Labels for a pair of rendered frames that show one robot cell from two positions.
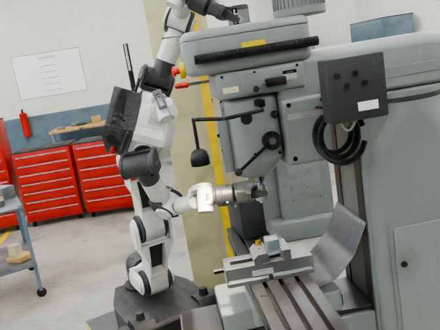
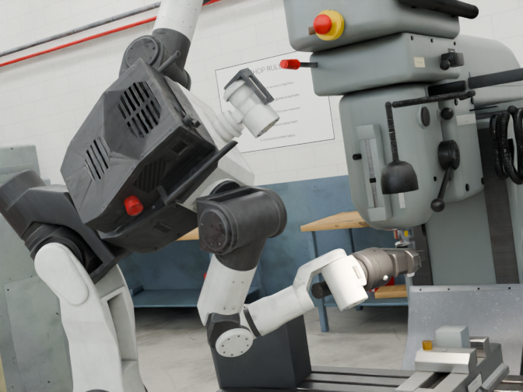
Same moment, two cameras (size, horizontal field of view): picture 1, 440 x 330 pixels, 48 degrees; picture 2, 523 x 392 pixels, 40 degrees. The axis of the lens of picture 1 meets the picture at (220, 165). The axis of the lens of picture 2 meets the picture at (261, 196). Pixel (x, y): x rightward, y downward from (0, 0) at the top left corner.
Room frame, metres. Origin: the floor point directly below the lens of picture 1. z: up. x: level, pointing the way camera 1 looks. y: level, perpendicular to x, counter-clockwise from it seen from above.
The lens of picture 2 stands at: (1.15, 1.35, 1.53)
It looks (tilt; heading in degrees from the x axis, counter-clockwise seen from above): 4 degrees down; 309
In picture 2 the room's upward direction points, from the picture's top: 9 degrees counter-clockwise
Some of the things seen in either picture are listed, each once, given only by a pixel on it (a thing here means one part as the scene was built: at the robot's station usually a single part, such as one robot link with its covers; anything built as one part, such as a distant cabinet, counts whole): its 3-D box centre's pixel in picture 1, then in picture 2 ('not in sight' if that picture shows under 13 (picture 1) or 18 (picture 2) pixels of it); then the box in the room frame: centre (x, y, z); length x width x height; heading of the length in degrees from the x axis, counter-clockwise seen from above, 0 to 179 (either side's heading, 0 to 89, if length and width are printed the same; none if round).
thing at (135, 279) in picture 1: (151, 276); not in sight; (2.57, 0.47, 0.68); 0.21 x 0.20 x 0.13; 27
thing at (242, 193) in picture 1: (238, 194); (382, 265); (1.97, -0.05, 1.23); 0.13 x 0.12 x 0.10; 171
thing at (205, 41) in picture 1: (243, 46); (375, 10); (1.96, -0.16, 1.81); 0.47 x 0.26 x 0.16; 95
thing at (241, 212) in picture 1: (245, 211); (261, 344); (2.39, -0.09, 1.02); 0.22 x 0.12 x 0.20; 14
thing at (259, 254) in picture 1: (258, 253); (445, 359); (1.87, -0.10, 1.01); 0.12 x 0.06 x 0.04; 3
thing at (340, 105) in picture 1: (353, 88); not in sight; (1.65, -0.48, 1.62); 0.20 x 0.09 x 0.21; 95
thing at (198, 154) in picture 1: (199, 156); (398, 176); (1.83, 0.07, 1.44); 0.07 x 0.07 x 0.06
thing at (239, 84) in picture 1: (255, 80); (387, 66); (1.96, -0.19, 1.68); 0.34 x 0.24 x 0.10; 95
